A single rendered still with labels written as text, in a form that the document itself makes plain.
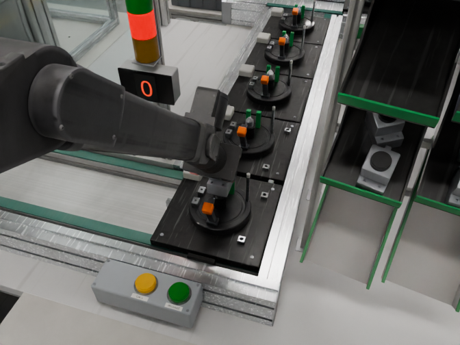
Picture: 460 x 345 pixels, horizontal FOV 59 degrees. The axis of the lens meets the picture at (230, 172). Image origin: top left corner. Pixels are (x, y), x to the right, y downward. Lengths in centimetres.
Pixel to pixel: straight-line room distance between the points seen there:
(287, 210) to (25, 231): 59
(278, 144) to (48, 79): 92
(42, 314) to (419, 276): 77
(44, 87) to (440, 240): 75
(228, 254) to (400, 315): 39
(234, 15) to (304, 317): 142
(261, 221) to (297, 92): 54
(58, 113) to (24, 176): 99
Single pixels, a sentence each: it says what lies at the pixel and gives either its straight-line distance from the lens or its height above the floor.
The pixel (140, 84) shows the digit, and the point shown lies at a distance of 90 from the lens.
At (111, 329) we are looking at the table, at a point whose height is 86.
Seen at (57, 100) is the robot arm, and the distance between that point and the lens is 22.
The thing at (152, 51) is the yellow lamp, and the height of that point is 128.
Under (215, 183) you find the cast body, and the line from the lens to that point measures 83.
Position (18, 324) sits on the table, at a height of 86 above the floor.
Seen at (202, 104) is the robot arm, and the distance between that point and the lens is 65.
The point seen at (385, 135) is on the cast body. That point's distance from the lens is 71.
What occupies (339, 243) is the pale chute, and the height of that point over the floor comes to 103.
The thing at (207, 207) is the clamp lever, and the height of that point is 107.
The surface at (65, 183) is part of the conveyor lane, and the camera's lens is 115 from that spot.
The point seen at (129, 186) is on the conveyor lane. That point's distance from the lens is 109.
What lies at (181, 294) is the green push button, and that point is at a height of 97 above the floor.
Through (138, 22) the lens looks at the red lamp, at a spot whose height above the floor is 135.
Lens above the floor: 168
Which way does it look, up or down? 44 degrees down
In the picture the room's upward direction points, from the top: straight up
